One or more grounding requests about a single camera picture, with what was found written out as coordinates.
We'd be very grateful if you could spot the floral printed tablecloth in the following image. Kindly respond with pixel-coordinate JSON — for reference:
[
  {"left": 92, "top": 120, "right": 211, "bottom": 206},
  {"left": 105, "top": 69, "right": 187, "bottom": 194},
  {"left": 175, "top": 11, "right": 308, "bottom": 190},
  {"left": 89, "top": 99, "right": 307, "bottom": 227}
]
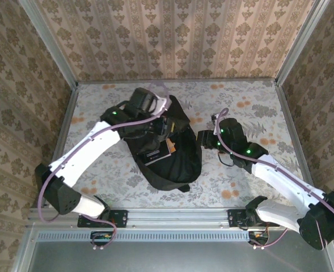
[{"left": 48, "top": 80, "right": 312, "bottom": 209}]

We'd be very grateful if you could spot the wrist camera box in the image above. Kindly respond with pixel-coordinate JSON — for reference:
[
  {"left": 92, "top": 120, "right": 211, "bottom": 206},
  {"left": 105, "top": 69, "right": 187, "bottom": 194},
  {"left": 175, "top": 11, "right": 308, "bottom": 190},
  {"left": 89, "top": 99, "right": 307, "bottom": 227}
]
[
  {"left": 130, "top": 87, "right": 171, "bottom": 116},
  {"left": 220, "top": 117, "right": 247, "bottom": 148}
]

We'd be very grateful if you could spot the grey metal panel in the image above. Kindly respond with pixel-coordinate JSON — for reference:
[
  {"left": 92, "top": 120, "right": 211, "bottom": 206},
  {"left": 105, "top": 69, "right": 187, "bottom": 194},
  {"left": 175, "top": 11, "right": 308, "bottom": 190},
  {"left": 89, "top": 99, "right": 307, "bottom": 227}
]
[{"left": 12, "top": 229, "right": 334, "bottom": 272}]

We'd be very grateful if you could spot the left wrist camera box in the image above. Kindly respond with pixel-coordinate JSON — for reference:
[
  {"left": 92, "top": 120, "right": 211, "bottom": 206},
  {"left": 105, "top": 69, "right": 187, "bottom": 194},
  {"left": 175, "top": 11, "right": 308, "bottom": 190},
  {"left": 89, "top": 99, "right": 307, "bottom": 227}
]
[{"left": 130, "top": 87, "right": 171, "bottom": 116}]

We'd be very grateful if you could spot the grey slotted cable duct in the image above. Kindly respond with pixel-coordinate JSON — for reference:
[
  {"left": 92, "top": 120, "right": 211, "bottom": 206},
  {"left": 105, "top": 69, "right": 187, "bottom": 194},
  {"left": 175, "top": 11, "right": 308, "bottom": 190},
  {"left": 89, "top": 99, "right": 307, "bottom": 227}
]
[{"left": 37, "top": 232, "right": 252, "bottom": 243}]

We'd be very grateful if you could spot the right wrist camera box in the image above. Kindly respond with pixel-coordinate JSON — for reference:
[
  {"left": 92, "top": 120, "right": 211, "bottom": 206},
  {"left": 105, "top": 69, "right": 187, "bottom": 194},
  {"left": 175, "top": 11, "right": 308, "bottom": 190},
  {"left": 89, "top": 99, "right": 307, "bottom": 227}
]
[{"left": 220, "top": 117, "right": 247, "bottom": 148}]

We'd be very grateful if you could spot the aluminium front frame rail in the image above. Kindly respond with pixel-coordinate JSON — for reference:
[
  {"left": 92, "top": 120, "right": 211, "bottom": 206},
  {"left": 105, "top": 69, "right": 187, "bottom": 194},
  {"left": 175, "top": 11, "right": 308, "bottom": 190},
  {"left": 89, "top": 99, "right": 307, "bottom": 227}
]
[{"left": 27, "top": 206, "right": 333, "bottom": 231}]

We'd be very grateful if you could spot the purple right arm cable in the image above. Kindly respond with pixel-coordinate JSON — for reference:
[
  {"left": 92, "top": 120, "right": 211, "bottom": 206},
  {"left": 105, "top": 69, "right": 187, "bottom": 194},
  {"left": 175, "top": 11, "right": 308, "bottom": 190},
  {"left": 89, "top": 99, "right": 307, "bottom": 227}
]
[{"left": 211, "top": 108, "right": 334, "bottom": 250}]

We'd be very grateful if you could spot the black fabric backpack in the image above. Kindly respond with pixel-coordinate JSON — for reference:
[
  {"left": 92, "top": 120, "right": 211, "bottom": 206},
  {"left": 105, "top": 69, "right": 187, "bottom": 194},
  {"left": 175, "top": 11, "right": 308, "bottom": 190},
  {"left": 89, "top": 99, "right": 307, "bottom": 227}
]
[{"left": 121, "top": 95, "right": 204, "bottom": 194}]

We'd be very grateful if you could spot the aluminium side rail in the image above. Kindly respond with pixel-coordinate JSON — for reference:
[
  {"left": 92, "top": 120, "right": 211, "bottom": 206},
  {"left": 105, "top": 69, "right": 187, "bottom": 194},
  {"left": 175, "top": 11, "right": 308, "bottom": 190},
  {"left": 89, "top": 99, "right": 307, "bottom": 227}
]
[
  {"left": 39, "top": 83, "right": 79, "bottom": 209},
  {"left": 274, "top": 80, "right": 320, "bottom": 207}
]

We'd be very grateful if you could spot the black book with yellow characters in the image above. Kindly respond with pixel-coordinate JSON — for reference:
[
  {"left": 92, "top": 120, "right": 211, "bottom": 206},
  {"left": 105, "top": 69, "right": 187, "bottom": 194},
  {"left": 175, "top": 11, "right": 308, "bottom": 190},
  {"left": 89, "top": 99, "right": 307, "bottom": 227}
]
[{"left": 139, "top": 138, "right": 177, "bottom": 167}]

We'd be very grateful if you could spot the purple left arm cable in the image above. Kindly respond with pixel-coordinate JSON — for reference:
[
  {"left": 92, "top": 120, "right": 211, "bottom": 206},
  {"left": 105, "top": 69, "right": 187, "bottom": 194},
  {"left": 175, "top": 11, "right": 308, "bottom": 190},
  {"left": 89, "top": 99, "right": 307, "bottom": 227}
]
[{"left": 37, "top": 80, "right": 170, "bottom": 250}]

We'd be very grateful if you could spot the aluminium frame post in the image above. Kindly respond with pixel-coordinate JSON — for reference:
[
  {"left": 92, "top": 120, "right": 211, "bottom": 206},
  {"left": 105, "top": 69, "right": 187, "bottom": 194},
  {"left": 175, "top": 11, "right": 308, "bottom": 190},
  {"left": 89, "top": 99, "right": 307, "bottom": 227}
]
[
  {"left": 18, "top": 0, "right": 80, "bottom": 89},
  {"left": 274, "top": 0, "right": 331, "bottom": 87}
]

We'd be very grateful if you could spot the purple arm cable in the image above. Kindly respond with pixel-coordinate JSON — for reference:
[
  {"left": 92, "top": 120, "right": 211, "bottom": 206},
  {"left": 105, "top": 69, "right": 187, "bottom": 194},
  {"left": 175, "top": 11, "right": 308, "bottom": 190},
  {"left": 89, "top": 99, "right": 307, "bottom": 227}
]
[
  {"left": 37, "top": 80, "right": 170, "bottom": 250},
  {"left": 211, "top": 108, "right": 334, "bottom": 250}
]

